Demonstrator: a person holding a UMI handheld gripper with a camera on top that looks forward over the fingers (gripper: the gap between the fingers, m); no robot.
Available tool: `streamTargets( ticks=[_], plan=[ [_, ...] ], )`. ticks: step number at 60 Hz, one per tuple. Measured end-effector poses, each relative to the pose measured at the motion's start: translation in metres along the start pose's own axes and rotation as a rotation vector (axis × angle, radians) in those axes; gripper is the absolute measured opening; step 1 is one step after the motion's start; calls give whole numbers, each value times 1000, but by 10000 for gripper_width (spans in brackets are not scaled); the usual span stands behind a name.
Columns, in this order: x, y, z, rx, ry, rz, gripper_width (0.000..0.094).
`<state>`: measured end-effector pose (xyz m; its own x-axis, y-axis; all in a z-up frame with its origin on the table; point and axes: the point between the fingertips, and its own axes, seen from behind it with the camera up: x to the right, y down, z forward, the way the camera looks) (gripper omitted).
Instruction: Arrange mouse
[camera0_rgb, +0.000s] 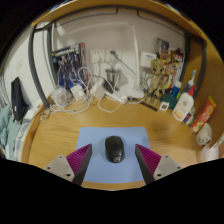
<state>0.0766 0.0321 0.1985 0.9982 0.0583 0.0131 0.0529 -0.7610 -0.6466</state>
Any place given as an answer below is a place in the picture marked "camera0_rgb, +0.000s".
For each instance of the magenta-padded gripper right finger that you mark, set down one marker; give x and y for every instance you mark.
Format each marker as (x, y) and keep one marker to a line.
(166, 165)

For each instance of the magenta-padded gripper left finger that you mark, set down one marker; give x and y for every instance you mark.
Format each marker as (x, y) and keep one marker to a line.
(58, 165)

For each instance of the black computer mouse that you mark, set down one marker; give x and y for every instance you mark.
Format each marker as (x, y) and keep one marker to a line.
(115, 149)

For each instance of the light blue mouse pad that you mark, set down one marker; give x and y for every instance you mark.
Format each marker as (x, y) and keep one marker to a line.
(96, 136)

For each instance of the white mug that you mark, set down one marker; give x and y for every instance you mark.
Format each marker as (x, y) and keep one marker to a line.
(204, 135)

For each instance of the small white cube clock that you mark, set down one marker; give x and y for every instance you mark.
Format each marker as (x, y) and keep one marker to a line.
(164, 106)

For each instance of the plaid bedding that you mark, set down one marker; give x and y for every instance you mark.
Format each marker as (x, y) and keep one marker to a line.
(8, 133)

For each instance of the white lotion pump bottle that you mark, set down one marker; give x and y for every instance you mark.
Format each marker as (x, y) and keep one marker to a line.
(182, 106)

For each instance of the red snack can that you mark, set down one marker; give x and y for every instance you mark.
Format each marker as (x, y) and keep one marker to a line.
(204, 115)

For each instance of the clear dome container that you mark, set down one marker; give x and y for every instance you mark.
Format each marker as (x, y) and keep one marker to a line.
(59, 97)

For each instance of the white charger block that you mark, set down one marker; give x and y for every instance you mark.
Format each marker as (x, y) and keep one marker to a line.
(77, 92)

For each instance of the blue bottle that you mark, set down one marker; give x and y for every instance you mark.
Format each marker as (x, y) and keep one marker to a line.
(176, 89)

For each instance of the black bag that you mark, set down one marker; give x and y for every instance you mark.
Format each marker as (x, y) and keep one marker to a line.
(18, 100)

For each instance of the white power strip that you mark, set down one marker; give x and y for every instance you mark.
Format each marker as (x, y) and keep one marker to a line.
(117, 97)

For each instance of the brown tree figure toy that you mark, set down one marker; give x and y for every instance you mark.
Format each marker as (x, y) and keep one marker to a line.
(157, 78)

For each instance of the dark blue model kit box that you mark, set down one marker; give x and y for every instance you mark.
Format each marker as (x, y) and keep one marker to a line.
(68, 65)

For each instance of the metal cup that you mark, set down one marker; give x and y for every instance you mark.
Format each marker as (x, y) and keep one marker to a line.
(113, 76)

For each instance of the wooden shelf unit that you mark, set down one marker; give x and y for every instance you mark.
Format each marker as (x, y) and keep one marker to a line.
(100, 4)

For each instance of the white wall socket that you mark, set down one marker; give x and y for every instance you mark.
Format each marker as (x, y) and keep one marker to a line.
(97, 56)

